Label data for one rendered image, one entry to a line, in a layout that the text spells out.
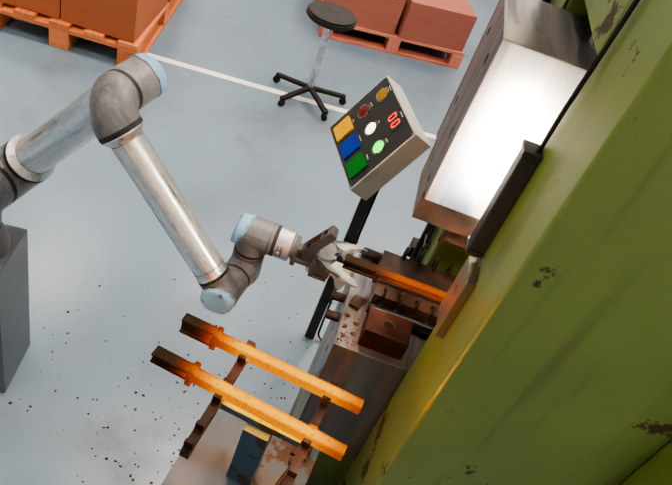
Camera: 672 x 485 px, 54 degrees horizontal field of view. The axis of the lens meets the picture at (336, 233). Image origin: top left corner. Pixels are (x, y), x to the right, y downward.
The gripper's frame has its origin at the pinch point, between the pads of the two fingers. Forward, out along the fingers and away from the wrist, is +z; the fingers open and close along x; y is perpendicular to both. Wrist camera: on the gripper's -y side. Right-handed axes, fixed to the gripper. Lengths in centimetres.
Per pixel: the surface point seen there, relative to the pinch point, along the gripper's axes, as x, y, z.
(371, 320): 16.0, 2.0, 5.7
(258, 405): 52, 1, -14
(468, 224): 7.5, -30.8, 17.5
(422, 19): -363, 67, 1
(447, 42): -372, 80, 26
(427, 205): 7.5, -31.8, 6.8
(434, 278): -7.1, 1.0, 20.2
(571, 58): 10, -77, 18
